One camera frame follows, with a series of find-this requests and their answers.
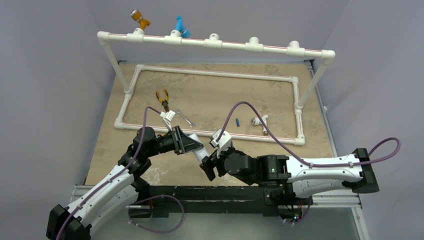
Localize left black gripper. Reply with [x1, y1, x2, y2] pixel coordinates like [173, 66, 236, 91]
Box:
[145, 125, 203, 158]

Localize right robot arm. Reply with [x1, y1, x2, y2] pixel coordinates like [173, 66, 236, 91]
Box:
[200, 147, 380, 204]

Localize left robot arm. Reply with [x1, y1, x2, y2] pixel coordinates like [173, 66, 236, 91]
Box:
[46, 126, 204, 240]

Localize silver wrench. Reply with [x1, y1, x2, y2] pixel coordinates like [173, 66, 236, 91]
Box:
[176, 109, 196, 128]

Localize white plastic faucet tap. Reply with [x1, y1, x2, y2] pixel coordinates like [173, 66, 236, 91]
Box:
[251, 114, 269, 136]

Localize blue faucet nozzle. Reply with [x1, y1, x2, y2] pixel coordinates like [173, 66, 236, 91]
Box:
[175, 15, 191, 39]

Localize orange faucet nozzle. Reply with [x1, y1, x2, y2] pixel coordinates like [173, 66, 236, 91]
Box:
[130, 9, 151, 30]

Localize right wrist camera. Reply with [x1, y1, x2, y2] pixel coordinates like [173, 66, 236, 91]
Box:
[209, 128, 233, 158]

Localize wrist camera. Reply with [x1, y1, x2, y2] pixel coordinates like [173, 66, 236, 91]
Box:
[209, 128, 233, 158]
[160, 110, 176, 131]

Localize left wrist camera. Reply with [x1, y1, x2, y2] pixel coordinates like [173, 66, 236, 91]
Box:
[160, 110, 176, 131]

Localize yellow handled pliers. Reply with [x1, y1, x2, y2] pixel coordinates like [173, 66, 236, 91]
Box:
[155, 88, 170, 113]

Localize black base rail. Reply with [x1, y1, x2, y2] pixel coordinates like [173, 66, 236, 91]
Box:
[128, 185, 313, 219]

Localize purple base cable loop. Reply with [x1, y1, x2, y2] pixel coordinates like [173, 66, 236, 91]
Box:
[128, 193, 187, 234]

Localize aluminium table frame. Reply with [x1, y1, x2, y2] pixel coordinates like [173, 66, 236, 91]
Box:
[66, 59, 372, 240]

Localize white PVC pipe frame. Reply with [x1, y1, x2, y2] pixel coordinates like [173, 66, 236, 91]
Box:
[97, 28, 336, 146]

